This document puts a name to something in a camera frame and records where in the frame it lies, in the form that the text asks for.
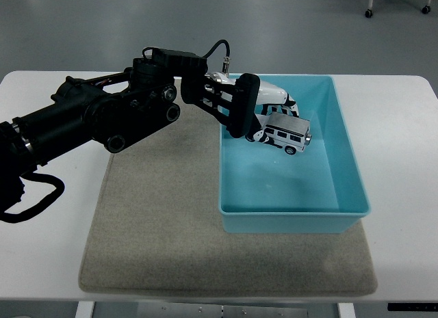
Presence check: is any white table leg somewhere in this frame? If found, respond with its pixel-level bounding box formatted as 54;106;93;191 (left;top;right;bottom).
337;302;357;318
75;301;95;318

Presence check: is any black table control panel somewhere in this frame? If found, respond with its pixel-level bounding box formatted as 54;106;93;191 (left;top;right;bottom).
387;302;438;313

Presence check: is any light blue plastic box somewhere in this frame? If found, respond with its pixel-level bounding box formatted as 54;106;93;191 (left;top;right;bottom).
218;74;372;235

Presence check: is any beige felt mat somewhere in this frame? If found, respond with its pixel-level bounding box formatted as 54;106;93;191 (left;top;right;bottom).
78;77;379;297

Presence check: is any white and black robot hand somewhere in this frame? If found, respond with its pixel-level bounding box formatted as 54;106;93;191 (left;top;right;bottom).
205;70;304;144

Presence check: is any white toy car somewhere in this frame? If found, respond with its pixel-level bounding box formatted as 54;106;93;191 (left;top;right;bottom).
261;112;313;156

